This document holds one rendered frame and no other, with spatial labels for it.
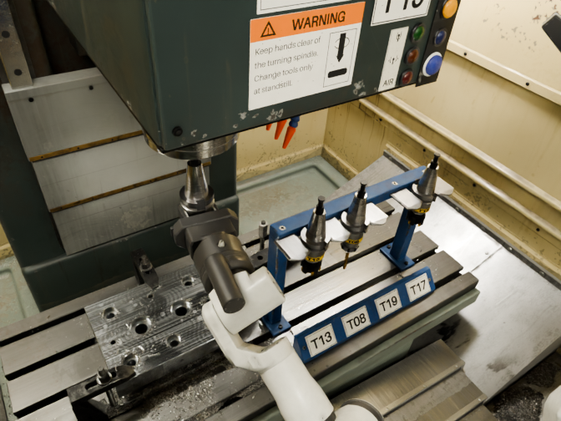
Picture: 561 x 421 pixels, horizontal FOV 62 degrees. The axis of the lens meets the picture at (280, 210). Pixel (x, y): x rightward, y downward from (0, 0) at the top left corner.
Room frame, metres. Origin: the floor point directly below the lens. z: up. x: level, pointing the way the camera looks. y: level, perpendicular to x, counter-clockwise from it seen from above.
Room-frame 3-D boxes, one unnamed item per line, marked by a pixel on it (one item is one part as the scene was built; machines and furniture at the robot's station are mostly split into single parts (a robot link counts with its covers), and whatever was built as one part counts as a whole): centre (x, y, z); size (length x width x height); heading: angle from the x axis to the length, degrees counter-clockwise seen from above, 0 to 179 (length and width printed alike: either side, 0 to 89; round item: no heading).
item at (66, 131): (1.03, 0.42, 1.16); 0.48 x 0.05 x 0.51; 126
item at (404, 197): (0.88, -0.30, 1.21); 0.07 x 0.05 x 0.01; 36
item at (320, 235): (0.72, -0.08, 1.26); 0.04 x 0.04 x 0.07
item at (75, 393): (0.47, 0.33, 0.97); 0.13 x 0.03 x 0.15; 126
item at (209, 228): (0.58, 0.11, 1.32); 0.13 x 0.12 x 0.10; 117
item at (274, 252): (0.73, 0.00, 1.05); 0.10 x 0.05 x 0.30; 36
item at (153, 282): (0.78, 0.33, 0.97); 0.13 x 0.03 x 0.15; 36
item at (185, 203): (0.67, 0.16, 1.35); 0.06 x 0.06 x 0.03
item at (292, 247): (0.69, -0.03, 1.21); 0.07 x 0.05 x 0.01; 36
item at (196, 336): (0.65, 0.26, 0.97); 0.29 x 0.23 x 0.05; 126
